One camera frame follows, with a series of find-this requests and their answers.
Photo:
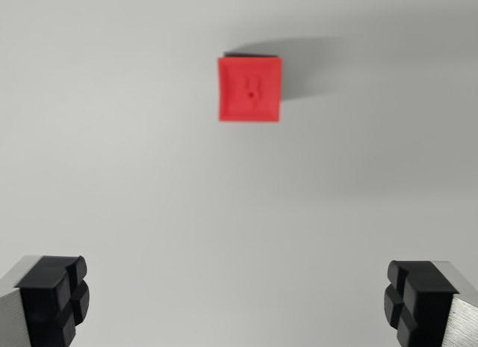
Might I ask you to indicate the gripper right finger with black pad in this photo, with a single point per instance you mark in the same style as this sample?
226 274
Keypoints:
422 306

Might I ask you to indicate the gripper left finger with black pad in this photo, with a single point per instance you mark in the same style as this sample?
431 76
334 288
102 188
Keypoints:
45 306

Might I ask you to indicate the red cube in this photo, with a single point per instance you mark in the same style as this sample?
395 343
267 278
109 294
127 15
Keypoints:
249 89

